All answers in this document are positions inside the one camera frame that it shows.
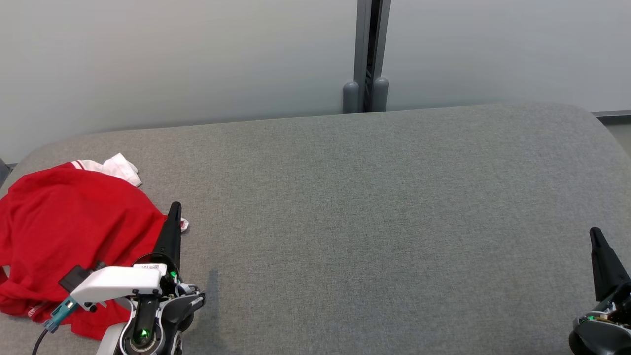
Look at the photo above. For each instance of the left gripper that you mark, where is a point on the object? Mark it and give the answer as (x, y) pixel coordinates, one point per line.
(118, 283)

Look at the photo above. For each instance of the grey double partition post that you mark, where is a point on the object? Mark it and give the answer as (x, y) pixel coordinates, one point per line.
(362, 49)

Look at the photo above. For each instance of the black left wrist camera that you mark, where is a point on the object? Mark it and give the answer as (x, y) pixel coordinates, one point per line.
(74, 278)

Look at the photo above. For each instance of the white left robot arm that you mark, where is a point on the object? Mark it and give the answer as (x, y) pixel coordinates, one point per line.
(109, 345)

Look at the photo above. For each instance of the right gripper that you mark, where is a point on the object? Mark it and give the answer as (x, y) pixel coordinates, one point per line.
(606, 337)

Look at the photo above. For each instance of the grey wall base rail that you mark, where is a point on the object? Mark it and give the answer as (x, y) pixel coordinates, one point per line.
(613, 114)

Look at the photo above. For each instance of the red jersey with white sleeves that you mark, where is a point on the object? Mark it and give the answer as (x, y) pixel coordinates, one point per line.
(74, 222)

